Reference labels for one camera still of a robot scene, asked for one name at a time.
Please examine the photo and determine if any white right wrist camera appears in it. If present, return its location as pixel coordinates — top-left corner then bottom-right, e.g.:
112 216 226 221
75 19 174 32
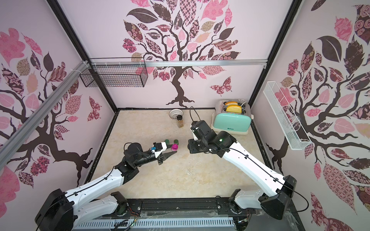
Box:
190 120 216 141

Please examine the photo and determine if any black wire wall basket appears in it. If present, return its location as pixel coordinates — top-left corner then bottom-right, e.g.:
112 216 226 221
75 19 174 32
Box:
80 56 148 88

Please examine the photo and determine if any magenta paint jar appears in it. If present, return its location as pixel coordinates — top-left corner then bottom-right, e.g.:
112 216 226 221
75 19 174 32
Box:
171 144 178 151

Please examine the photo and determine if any aluminium rail back wall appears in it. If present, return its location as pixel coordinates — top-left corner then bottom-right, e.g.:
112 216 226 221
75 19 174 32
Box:
92 59 267 67

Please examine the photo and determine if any aluminium rail left wall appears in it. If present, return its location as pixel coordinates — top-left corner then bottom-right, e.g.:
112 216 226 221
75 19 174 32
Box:
1 61 88 168

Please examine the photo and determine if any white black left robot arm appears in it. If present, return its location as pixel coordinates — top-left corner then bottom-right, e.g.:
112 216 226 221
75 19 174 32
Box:
35 142 178 231

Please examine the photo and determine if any mint green Belinee toaster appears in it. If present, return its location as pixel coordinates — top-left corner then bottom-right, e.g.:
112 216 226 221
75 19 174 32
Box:
211 100 253 135

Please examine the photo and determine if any white slotted cable duct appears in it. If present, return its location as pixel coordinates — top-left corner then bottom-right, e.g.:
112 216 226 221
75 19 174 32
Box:
74 217 235 231

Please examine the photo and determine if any aluminium rail wall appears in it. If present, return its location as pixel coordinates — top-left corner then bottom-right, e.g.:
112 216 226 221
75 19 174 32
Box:
92 59 267 67
1 61 88 168

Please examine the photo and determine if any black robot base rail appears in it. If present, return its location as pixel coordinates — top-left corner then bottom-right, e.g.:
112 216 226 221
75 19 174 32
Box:
127 197 263 217

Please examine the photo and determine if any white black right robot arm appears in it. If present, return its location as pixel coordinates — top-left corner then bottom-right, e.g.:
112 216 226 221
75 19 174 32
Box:
188 129 297 220

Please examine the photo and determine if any yellow toast slice front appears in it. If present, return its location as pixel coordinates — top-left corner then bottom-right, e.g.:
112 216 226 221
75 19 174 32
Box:
226 105 242 114

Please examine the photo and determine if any white wire wall shelf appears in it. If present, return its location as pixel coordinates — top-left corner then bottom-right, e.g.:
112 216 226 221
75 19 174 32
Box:
263 81 312 150

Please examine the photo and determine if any brown spice jar black lid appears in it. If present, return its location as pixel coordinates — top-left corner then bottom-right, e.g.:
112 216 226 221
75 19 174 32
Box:
176 115 184 128

